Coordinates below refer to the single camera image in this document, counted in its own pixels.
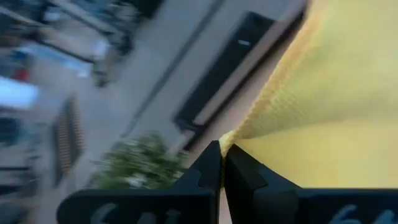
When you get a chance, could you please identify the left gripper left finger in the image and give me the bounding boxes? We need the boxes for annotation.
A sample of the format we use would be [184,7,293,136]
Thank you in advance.
[57,140,222,224]

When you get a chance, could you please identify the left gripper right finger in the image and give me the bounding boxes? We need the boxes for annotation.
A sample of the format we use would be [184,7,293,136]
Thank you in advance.
[224,143,398,224]

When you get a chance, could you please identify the yellow microfiber towel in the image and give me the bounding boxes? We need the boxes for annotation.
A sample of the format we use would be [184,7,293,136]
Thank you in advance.
[219,0,398,189]

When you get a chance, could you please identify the potted green plant black pot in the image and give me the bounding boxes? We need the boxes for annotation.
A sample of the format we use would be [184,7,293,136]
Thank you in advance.
[91,132,190,190]

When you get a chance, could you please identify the black red-striped floor mat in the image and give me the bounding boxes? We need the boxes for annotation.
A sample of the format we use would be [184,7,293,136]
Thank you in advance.
[51,96,86,187]

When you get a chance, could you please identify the black aluminium table frame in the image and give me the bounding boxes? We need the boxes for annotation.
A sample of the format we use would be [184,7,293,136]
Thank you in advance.
[183,9,308,150]

